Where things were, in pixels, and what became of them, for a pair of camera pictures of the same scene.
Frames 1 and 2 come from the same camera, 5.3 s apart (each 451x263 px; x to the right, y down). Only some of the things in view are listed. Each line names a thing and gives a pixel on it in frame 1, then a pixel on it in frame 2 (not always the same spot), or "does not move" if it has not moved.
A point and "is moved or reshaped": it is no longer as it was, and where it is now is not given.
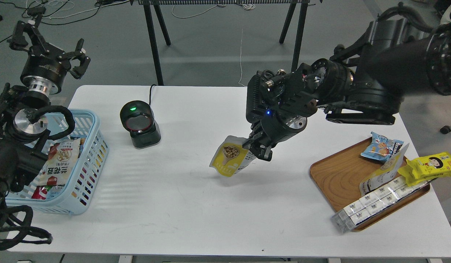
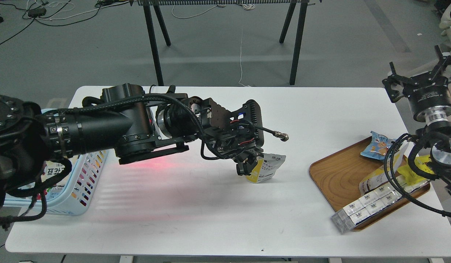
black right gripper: (279, 102) → (429, 96)
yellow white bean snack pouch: (231, 157) is moved or reshaped
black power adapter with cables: (36, 11) does not move
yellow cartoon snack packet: (420, 170) does not move
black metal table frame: (147, 3) does not move
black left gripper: (45, 68) → (237, 134)
